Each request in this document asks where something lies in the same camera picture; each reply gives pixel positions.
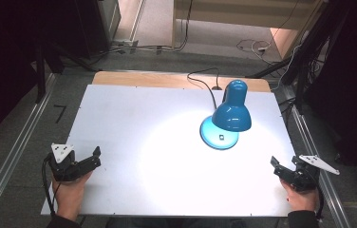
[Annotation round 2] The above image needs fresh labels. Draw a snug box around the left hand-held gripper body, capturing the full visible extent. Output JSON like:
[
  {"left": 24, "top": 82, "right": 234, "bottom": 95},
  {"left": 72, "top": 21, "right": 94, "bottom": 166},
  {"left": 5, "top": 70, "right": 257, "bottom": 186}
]
[{"left": 47, "top": 142, "right": 87, "bottom": 182}]

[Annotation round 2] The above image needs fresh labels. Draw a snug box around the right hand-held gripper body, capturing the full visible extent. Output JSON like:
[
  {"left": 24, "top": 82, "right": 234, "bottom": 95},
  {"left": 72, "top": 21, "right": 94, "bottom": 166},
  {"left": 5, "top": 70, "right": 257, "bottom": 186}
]
[{"left": 288, "top": 154, "right": 341, "bottom": 192}]

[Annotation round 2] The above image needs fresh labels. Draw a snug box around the person's right hand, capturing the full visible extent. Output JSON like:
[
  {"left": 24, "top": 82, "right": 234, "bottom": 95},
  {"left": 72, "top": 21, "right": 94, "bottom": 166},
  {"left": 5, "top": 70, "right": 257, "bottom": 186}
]
[{"left": 279, "top": 178, "right": 321, "bottom": 213}]

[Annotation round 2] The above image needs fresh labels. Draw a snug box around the person's left hand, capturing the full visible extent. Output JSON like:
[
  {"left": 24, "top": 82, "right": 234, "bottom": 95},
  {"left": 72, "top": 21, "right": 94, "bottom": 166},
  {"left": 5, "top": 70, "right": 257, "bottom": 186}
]
[{"left": 51, "top": 170, "right": 94, "bottom": 221}]

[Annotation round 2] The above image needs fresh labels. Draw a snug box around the blue desk lamp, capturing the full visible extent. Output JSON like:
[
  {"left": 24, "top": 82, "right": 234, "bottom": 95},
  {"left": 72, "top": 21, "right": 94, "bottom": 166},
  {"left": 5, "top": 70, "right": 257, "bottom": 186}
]
[{"left": 198, "top": 78, "right": 253, "bottom": 151}]

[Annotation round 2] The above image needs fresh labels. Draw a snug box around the black metal stand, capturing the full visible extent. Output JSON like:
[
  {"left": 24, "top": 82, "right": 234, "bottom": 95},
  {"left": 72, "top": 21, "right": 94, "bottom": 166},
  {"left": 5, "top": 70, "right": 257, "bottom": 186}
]
[
  {"left": 247, "top": 0, "right": 351, "bottom": 115},
  {"left": 33, "top": 41, "right": 100, "bottom": 105}
]

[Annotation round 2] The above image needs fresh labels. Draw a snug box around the grey power strip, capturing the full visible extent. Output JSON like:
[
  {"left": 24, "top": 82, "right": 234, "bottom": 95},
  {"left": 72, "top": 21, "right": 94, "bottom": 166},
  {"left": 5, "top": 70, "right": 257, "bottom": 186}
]
[{"left": 112, "top": 38, "right": 140, "bottom": 49}]

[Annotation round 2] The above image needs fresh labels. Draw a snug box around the black cabinet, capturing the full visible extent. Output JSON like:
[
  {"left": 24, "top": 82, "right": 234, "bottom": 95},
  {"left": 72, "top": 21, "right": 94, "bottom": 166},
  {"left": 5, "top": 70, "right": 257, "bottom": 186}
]
[{"left": 52, "top": 0, "right": 122, "bottom": 60}]

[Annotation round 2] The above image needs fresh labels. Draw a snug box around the aluminium floor rail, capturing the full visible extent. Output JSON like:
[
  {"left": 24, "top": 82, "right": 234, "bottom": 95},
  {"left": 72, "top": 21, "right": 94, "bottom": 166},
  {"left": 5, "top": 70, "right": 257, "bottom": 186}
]
[
  {"left": 281, "top": 85, "right": 352, "bottom": 228},
  {"left": 0, "top": 73, "right": 57, "bottom": 228}
]

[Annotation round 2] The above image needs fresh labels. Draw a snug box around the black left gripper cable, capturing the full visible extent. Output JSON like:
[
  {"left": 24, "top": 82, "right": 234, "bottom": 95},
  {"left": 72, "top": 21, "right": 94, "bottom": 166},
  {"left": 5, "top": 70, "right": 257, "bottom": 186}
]
[{"left": 41, "top": 156, "right": 58, "bottom": 217}]

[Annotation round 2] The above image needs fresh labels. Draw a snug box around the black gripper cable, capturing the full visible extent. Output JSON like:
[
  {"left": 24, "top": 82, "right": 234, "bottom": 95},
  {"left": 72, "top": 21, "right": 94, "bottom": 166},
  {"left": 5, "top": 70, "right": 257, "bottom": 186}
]
[
  {"left": 41, "top": 156, "right": 58, "bottom": 217},
  {"left": 313, "top": 185, "right": 326, "bottom": 221}
]

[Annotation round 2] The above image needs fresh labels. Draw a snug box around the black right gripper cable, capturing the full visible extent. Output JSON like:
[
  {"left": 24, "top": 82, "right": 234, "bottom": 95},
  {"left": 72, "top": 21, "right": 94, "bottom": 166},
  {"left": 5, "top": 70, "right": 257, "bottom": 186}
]
[{"left": 313, "top": 185, "right": 326, "bottom": 221}]

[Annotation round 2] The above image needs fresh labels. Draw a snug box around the black lamp cable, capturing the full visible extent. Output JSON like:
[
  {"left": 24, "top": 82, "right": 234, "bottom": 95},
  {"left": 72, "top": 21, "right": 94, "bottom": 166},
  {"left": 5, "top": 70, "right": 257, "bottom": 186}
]
[{"left": 186, "top": 66, "right": 222, "bottom": 110}]

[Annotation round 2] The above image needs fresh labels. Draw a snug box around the white floor cable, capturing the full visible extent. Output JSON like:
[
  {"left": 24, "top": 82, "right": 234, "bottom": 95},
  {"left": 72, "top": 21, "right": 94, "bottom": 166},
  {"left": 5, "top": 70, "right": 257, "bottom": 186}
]
[{"left": 235, "top": 37, "right": 273, "bottom": 59}]

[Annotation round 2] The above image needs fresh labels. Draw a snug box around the black floor cable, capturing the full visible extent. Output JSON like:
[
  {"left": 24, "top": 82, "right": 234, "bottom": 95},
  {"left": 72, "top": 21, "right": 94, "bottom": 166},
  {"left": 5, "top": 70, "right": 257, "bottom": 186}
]
[{"left": 103, "top": 0, "right": 195, "bottom": 55}]

